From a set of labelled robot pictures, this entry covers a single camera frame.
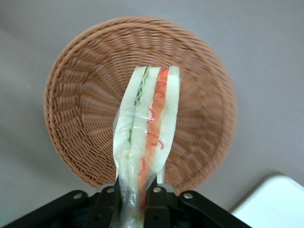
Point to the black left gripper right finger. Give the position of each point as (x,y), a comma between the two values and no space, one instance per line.
(156,206)

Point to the white tray corner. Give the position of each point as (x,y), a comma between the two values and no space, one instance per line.
(275,204)

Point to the plastic sandwich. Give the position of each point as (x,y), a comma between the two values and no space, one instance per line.
(145,114)

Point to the round brown wicker basket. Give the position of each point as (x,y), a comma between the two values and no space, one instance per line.
(90,95)

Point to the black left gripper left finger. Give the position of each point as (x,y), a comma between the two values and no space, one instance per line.
(104,204)

